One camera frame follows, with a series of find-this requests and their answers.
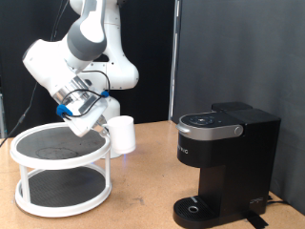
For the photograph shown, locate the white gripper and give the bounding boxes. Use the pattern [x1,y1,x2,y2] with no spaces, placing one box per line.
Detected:
[64,96,110,138]

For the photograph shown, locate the white mug with green tape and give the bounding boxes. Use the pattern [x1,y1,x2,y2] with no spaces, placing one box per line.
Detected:
[100,114,137,156]

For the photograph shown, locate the black Keurig coffee machine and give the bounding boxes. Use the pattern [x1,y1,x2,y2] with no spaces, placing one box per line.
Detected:
[173,101,282,229]

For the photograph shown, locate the white two-tier turntable stand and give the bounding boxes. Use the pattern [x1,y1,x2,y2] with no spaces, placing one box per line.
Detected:
[9,121,112,219]

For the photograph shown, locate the black curtain backdrop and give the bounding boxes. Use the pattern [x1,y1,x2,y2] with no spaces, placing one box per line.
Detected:
[0,0,176,139]

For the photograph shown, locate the silver vertical pole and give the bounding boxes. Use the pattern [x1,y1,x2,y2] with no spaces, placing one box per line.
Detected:
[169,0,182,122]

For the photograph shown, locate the black tape strip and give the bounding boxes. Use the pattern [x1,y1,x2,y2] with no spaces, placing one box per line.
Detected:
[242,209,270,229]

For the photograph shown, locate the grey fabric backdrop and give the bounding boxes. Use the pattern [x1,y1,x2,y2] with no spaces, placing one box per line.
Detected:
[171,0,305,216]

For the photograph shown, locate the large blue cable clip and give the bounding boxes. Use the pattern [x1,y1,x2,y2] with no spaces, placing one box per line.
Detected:
[55,104,74,118]

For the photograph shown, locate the black camera cable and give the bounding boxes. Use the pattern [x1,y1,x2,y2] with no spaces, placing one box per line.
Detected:
[0,0,111,148]

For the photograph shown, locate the grey metal post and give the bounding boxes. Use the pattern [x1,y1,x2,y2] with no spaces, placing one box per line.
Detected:
[0,75,7,139]

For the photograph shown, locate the black power cord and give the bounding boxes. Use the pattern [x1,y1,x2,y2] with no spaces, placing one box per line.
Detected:
[266,194,289,205]

